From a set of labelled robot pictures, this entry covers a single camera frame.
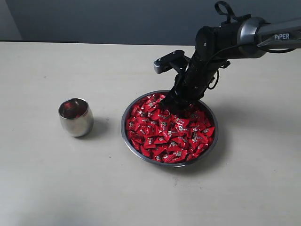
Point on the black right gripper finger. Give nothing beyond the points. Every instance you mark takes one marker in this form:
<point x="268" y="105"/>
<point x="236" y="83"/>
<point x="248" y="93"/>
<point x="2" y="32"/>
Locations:
<point x="182" y="110"/>

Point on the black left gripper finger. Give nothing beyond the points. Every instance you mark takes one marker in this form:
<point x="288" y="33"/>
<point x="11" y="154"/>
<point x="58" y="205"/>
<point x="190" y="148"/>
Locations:
<point x="168" y="102"/>

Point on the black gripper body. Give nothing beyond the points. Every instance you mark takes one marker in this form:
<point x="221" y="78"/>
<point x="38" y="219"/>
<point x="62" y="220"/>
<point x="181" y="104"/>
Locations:
<point x="193" y="83"/>

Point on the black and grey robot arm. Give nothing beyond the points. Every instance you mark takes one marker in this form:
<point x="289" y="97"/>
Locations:
<point x="216" y="46"/>

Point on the pile of red wrapped candies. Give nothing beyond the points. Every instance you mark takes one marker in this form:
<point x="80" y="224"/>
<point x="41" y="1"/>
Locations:
<point x="170" y="131"/>

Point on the stainless steel bowl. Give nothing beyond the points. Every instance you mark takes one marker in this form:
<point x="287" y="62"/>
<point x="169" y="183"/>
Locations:
<point x="212" y="131"/>

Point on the stainless steel cup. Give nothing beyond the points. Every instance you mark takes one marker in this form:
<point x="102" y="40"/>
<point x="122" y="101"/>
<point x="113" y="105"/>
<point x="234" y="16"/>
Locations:
<point x="80" y="126"/>

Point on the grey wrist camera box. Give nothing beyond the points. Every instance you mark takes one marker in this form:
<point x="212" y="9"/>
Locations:
<point x="175" y="60"/>

